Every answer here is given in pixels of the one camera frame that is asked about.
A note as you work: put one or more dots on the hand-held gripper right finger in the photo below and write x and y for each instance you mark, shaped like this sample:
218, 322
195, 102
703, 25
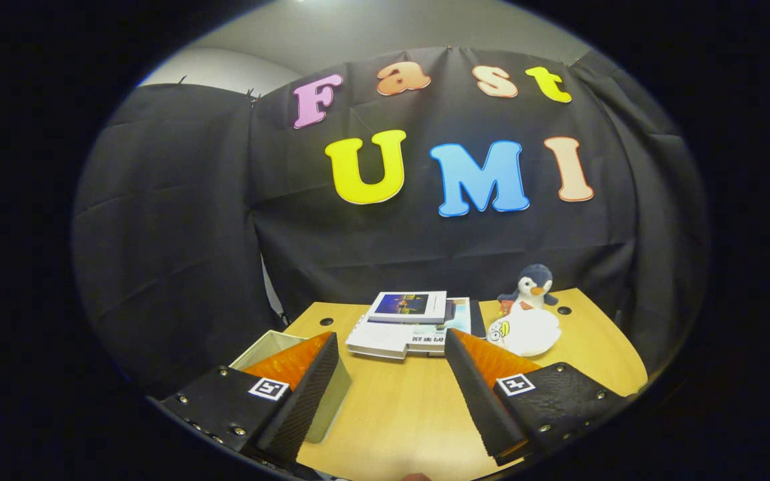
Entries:
482, 407

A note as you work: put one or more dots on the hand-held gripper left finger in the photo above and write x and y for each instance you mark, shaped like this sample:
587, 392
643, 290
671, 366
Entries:
301, 407

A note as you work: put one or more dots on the green fabric storage box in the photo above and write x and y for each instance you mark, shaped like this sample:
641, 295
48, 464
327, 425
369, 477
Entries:
335, 401

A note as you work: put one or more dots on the dark grey book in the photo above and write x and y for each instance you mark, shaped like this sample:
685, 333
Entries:
477, 321

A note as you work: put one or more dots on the white plush toy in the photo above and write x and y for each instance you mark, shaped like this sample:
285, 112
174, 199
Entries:
532, 334

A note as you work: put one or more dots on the light blue cover book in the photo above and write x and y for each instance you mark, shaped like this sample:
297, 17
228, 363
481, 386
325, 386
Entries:
458, 317

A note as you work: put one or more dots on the small dark-cover book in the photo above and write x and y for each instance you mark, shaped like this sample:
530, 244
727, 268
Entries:
405, 306

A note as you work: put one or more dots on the penguin plush toy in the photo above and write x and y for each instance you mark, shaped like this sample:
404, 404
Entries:
533, 284

